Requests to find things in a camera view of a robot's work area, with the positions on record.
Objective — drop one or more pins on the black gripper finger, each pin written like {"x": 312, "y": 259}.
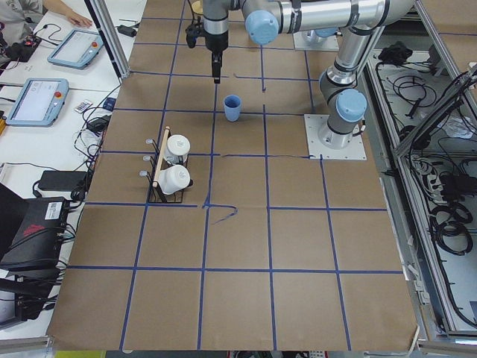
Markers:
{"x": 216, "y": 68}

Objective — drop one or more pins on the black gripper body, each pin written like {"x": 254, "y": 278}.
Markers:
{"x": 216, "y": 44}

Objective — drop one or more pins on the light blue plastic cup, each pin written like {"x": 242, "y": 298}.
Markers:
{"x": 232, "y": 107}

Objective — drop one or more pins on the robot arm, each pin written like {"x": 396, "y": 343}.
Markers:
{"x": 350, "y": 27}

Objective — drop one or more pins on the person hand on desk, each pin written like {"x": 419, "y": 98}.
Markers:
{"x": 78, "y": 20}

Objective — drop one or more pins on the white mug far side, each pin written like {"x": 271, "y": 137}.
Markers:
{"x": 177, "y": 149}

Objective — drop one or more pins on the white mug near rack end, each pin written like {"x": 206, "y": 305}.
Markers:
{"x": 173, "y": 179}

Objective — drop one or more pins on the far teach pendant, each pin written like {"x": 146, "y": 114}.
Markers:
{"x": 77, "y": 49}

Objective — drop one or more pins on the teach pendant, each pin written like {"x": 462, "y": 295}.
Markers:
{"x": 77, "y": 49}
{"x": 39, "y": 103}

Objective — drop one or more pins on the wooden rack dowel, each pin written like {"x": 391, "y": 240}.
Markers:
{"x": 160, "y": 156}

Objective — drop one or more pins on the small remote control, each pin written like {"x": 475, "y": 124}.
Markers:
{"x": 83, "y": 106}

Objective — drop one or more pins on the near teach pendant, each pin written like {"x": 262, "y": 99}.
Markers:
{"x": 39, "y": 103}

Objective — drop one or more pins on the black power adapter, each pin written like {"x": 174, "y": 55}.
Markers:
{"x": 61, "y": 181}

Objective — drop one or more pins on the black computer box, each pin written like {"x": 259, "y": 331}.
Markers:
{"x": 31, "y": 235}

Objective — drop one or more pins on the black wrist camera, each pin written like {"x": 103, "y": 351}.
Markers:
{"x": 193, "y": 32}

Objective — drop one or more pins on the aluminium frame post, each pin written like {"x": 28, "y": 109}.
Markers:
{"x": 108, "y": 33}

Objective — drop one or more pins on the black wire mug rack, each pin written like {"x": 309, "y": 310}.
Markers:
{"x": 155, "y": 195}

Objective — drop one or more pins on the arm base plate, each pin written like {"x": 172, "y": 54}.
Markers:
{"x": 327, "y": 145}

